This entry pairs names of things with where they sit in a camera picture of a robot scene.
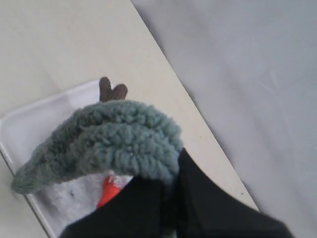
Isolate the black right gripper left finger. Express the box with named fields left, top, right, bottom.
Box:
left=60, top=178, right=168, bottom=238

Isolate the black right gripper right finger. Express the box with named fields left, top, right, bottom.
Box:
left=176, top=149, right=293, bottom=238

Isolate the green fuzzy scarf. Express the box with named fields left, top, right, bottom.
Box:
left=11, top=100, right=183, bottom=194

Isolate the white plush snowman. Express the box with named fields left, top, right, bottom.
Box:
left=36, top=171, right=132, bottom=236

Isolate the white plastic tray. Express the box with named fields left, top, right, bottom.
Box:
left=0, top=80, right=99, bottom=238

